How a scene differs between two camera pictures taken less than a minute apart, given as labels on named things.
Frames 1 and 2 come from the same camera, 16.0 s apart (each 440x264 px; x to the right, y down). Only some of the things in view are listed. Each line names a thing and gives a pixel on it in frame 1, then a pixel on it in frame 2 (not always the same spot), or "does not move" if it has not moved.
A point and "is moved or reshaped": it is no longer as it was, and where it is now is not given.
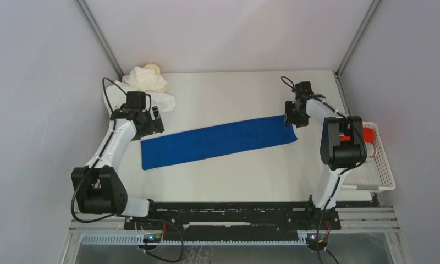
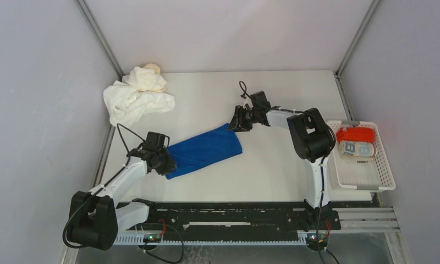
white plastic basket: [374, 172] does not move
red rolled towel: [368, 135] does not move
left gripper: [155, 126] to [170, 165]
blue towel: [237, 138] is moved or reshaped
